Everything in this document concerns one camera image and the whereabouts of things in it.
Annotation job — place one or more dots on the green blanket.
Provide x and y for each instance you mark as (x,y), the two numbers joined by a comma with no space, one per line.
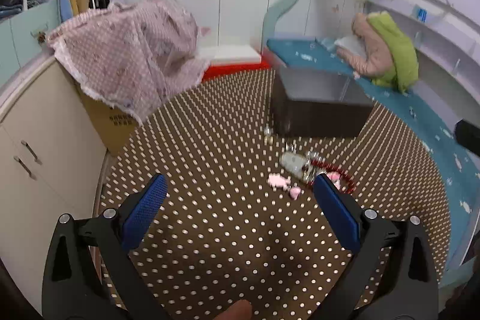
(404,73)

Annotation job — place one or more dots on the operator thumb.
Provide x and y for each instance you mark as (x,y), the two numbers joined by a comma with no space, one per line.
(240,310)

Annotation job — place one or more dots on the blue box on shelf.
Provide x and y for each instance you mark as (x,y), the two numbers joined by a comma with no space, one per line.
(420,14)

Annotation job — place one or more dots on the white jade pendant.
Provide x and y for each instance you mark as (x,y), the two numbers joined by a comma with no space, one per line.
(294,164)

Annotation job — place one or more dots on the pink patterned cloth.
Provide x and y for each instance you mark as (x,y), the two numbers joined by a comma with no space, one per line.
(131,57)

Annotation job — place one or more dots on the beige cabinet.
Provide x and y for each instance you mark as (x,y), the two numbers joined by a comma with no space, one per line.
(51,159)

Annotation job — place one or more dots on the dark metal jewelry box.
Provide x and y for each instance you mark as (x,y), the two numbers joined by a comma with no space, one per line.
(322,104)

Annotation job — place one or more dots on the cardboard box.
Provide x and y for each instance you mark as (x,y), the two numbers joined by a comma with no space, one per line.
(112,125)

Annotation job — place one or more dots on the red ottoman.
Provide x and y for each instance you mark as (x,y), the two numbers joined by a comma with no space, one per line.
(224,66)

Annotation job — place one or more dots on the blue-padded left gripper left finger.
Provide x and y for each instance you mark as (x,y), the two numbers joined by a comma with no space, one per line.
(71,288)

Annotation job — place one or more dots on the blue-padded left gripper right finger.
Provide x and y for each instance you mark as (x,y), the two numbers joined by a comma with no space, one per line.
(408,287)

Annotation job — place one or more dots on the white board on ottoman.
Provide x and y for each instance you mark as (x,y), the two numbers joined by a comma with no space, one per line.
(229,55)

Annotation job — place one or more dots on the pink earrings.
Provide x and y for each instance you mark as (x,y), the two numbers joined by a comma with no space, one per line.
(280,182)

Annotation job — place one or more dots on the pink quilted jacket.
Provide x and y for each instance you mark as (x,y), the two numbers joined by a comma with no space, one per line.
(378,61)

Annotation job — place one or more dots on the white pillow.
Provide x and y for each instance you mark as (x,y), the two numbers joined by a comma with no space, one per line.
(352,43)

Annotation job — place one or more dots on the blue mattress sheet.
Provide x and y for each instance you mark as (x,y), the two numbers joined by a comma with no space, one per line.
(458,172)

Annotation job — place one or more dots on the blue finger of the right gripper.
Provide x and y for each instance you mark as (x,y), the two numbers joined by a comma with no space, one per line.
(468,136)

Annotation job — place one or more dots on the brown polka dot tablecloth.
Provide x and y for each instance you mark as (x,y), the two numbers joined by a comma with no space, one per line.
(223,234)

